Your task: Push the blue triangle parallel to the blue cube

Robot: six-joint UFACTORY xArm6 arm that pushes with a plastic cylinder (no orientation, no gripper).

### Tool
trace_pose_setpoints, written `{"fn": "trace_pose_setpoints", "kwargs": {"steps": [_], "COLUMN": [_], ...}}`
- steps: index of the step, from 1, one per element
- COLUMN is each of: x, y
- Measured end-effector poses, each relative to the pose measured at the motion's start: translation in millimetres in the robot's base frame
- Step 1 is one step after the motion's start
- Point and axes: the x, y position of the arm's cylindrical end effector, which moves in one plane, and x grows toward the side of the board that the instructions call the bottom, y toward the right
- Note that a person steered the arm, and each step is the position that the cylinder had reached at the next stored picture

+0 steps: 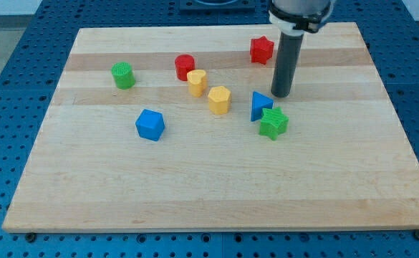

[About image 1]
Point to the blue triangle block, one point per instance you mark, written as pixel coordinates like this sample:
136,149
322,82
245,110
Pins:
258,103

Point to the blue cube block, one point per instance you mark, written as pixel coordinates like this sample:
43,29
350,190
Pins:
150,125

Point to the yellow hexagon block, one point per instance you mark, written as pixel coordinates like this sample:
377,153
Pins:
219,100

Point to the yellow heart block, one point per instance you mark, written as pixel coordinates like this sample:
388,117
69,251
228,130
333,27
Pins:
197,82

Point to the wooden board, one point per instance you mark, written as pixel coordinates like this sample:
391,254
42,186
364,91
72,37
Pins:
344,163

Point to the green star block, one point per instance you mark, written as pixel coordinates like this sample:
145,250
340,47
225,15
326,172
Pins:
273,122

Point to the red cylinder block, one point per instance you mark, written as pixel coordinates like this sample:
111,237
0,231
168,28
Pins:
184,63

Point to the red star block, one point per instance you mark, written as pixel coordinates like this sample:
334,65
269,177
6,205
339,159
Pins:
261,50

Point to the green cylinder block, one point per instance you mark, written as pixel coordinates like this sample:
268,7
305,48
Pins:
122,73

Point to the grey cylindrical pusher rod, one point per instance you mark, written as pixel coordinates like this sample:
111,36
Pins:
286,62

